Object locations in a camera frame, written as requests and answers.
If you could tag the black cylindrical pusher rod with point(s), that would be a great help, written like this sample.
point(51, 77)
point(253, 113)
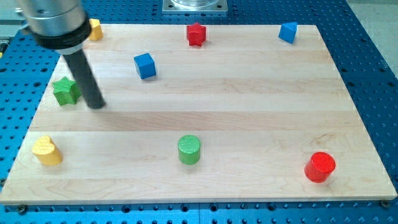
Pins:
point(85, 80)

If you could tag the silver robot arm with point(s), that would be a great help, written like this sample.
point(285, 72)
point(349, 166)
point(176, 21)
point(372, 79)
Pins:
point(63, 25)

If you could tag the blue cube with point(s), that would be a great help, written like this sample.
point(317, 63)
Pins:
point(145, 66)

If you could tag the green star block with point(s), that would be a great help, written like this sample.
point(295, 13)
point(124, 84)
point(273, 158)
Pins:
point(66, 91)

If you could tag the yellow block at top left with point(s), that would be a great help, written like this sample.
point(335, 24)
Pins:
point(96, 30)

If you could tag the yellow heart block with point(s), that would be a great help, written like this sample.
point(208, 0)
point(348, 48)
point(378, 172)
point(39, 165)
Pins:
point(45, 150)

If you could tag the red star block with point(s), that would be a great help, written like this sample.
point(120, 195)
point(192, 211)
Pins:
point(196, 34)

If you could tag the green cylinder block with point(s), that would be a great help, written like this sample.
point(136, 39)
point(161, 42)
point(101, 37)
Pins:
point(189, 149)

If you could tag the light wooden board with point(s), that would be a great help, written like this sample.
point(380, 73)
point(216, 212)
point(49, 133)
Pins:
point(260, 107)

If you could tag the blue triangular prism block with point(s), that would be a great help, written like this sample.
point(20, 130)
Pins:
point(288, 31)

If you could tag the red cylinder block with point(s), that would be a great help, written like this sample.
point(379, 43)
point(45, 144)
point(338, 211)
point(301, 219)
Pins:
point(319, 167)

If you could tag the blue perforated metal table plate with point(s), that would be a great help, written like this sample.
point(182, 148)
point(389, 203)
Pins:
point(26, 69)

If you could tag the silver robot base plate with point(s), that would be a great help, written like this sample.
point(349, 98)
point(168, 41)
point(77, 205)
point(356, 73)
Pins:
point(194, 6)

